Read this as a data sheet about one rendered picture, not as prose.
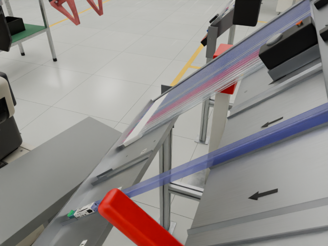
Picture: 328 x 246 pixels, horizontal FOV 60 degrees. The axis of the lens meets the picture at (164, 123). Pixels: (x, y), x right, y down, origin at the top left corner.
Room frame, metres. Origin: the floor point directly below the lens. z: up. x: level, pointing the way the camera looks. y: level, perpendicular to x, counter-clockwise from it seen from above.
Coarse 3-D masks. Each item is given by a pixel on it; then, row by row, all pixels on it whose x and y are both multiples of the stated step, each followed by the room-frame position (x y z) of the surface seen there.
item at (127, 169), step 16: (160, 128) 0.51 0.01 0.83; (144, 144) 0.47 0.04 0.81; (160, 144) 0.43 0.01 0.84; (128, 160) 0.45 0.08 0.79; (144, 160) 0.39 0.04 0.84; (96, 176) 0.46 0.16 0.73; (112, 176) 0.42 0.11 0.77; (128, 176) 0.36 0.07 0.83; (96, 192) 0.39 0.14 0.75; (64, 224) 0.33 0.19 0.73; (80, 224) 0.30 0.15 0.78; (96, 224) 0.27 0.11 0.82; (64, 240) 0.28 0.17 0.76; (80, 240) 0.25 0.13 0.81; (96, 240) 0.22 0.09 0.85
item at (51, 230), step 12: (144, 108) 0.74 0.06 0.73; (108, 156) 0.52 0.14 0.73; (96, 168) 0.48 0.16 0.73; (84, 180) 0.44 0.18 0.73; (96, 180) 0.45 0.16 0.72; (84, 192) 0.41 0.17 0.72; (72, 204) 0.38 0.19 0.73; (60, 216) 0.35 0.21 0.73; (48, 228) 0.32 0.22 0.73; (60, 228) 0.33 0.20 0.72; (36, 240) 0.30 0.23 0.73; (48, 240) 0.30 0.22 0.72
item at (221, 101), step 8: (224, 48) 1.11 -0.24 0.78; (216, 56) 1.04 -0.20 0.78; (232, 88) 1.01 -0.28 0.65; (216, 96) 1.07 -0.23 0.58; (224, 96) 1.06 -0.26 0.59; (216, 104) 1.07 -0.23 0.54; (224, 104) 1.06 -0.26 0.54; (216, 112) 1.07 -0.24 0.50; (224, 112) 1.06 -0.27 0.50; (216, 120) 1.07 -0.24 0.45; (224, 120) 1.05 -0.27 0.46; (216, 128) 1.06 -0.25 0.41; (224, 128) 1.07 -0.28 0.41; (216, 136) 1.06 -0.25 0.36; (216, 144) 1.06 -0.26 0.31; (208, 152) 1.07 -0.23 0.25; (208, 168) 1.07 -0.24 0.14; (192, 176) 1.13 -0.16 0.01; (200, 176) 1.13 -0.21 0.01; (192, 184) 1.07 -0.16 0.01; (200, 184) 1.07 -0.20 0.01
